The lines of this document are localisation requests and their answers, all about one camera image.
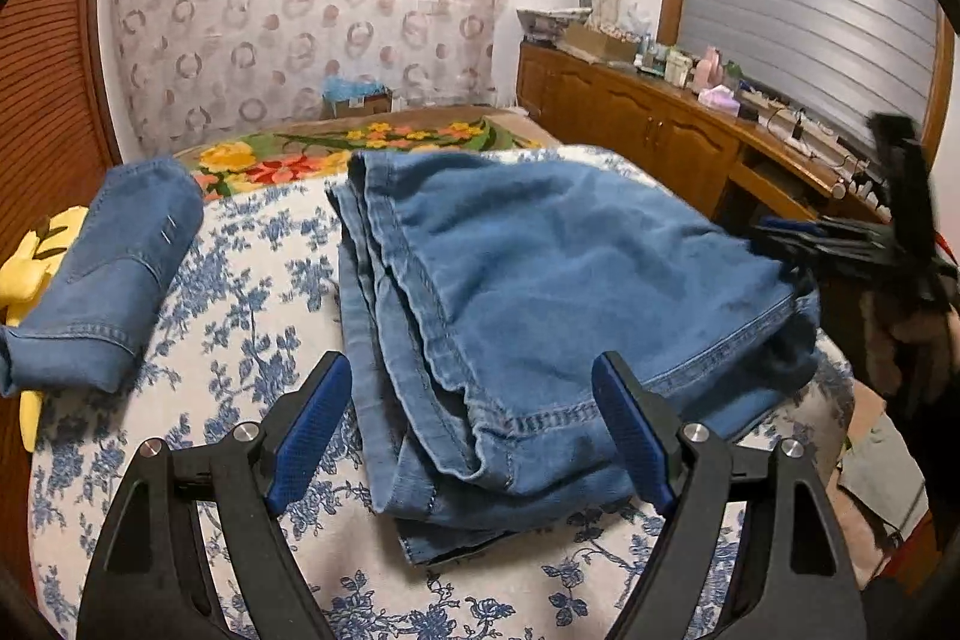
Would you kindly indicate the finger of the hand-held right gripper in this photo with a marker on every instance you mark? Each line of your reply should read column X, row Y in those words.
column 825, row 229
column 832, row 256

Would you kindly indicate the patterned storage tray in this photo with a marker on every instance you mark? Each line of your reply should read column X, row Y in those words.
column 555, row 21

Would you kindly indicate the blue plastic bag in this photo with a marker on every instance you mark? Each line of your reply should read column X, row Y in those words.
column 352, row 85

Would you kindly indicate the blue floral white bedsheet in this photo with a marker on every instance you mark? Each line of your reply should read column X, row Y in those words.
column 247, row 310

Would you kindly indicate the person's right forearm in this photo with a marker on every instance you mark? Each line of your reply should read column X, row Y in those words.
column 900, row 340

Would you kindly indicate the white jar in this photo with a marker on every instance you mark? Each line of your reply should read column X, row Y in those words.
column 679, row 66

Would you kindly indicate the folded blue denim pants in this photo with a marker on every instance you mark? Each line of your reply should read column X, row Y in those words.
column 112, row 265

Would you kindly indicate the light blue denim pants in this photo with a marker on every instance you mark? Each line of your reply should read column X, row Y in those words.
column 540, row 250

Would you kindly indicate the lilac tissue box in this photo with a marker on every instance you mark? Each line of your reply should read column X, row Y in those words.
column 718, row 99

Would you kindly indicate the flat cardboard box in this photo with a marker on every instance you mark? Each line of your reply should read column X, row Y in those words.
column 596, row 42

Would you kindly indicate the colourful flower blanket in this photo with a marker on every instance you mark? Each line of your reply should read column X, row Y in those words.
column 300, row 160

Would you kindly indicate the yellow plush toy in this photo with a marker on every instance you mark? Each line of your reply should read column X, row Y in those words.
column 30, row 272

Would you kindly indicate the pink bottle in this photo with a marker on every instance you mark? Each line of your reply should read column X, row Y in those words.
column 709, row 69

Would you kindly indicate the small cardboard box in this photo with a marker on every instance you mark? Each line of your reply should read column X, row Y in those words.
column 360, row 106

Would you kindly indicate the wooden sideboard cabinet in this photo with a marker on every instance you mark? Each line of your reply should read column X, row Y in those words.
column 637, row 115

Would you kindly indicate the white power strip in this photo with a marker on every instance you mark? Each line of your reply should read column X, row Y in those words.
column 814, row 134

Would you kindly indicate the wooden slatted door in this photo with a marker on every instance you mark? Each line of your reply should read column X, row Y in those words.
column 45, row 85

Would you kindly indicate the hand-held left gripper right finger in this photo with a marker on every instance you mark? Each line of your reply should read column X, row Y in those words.
column 634, row 430

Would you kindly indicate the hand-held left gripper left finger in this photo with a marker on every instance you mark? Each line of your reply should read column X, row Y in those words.
column 311, row 430

